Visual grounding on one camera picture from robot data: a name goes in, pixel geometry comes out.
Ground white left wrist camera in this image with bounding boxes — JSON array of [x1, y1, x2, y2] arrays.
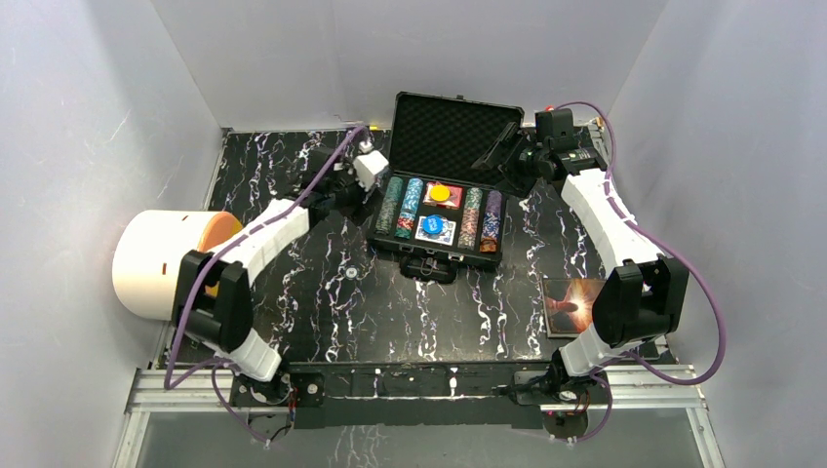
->
[[352, 141, 388, 192]]

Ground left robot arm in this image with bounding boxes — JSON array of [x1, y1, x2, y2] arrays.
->
[[167, 144, 389, 406]]

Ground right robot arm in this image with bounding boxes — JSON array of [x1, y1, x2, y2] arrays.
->
[[472, 106, 689, 404]]

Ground green-yellow chip stack row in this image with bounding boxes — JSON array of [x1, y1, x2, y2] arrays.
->
[[374, 176, 405, 235]]

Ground blue playing card deck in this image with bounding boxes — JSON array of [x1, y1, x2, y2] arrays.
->
[[414, 215, 456, 246]]

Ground purple and blue chip row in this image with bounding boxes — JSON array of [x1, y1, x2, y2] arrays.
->
[[480, 190, 502, 253]]

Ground white cylinder with orange lid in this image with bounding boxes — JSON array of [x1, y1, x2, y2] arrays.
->
[[111, 210, 242, 322]]

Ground yellow round button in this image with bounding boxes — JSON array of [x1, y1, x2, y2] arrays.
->
[[428, 184, 452, 203]]

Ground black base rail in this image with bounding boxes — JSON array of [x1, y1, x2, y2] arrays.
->
[[229, 361, 609, 435]]

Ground light blue chip stack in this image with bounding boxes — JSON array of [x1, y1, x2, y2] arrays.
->
[[401, 177, 424, 214]]

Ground red playing card deck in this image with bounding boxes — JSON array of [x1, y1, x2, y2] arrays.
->
[[422, 182, 463, 210]]

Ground blue small blind button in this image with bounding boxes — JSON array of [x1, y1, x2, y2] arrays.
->
[[421, 215, 446, 235]]

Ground red and green chip stack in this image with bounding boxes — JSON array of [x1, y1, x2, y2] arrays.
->
[[394, 211, 416, 239]]

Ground black poker chip case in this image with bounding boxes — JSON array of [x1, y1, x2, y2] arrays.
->
[[367, 92, 524, 284]]

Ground dark hardcover book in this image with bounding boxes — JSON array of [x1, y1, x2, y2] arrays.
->
[[542, 278, 605, 338]]

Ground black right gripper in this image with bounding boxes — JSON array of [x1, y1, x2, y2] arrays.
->
[[472, 123, 549, 200]]

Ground green and orange chip row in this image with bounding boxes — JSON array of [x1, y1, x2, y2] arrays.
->
[[457, 187, 483, 250]]

